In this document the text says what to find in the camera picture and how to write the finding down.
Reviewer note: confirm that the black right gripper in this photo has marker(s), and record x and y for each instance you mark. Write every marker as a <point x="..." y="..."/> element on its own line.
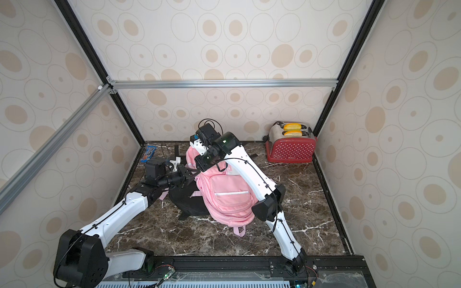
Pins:
<point x="194" y="138"/>

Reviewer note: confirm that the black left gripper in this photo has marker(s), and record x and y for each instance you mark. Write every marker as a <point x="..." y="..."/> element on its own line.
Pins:
<point x="183" y="176"/>

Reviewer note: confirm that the black backpack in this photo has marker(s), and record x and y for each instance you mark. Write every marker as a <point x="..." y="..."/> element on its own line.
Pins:
<point x="188" y="199"/>

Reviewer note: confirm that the pink backpack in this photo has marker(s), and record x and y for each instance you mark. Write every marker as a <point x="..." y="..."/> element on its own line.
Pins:
<point x="227" y="196"/>

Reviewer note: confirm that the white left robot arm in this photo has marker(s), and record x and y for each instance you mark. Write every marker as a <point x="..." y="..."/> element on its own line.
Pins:
<point x="81" y="259"/>

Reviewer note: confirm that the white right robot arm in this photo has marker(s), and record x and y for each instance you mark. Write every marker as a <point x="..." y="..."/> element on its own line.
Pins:
<point x="268" y="208"/>

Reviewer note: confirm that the blue candy packet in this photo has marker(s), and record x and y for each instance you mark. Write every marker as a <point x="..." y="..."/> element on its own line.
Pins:
<point x="149" y="151"/>

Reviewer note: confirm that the red polka dot toaster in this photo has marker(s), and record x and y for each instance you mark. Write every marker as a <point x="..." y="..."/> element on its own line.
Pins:
<point x="280" y="149"/>

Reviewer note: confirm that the yellow toast slice front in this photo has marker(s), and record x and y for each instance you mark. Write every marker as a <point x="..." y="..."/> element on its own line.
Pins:
<point x="293" y="133"/>

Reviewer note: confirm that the yellow toast slice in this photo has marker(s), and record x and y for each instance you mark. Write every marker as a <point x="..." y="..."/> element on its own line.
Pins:
<point x="292" y="126"/>
<point x="293" y="133"/>

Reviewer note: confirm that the yellow toast slice rear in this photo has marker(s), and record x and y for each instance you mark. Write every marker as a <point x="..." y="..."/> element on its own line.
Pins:
<point x="292" y="126"/>

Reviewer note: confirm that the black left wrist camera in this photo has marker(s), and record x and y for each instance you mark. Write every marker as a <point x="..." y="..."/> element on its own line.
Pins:
<point x="157" y="167"/>

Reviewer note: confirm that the horizontal aluminium rail back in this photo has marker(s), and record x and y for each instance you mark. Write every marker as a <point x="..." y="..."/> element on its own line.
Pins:
<point x="215" y="84"/>

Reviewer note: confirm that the aluminium rail left wall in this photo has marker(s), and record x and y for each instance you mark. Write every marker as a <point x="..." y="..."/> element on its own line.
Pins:
<point x="15" y="185"/>

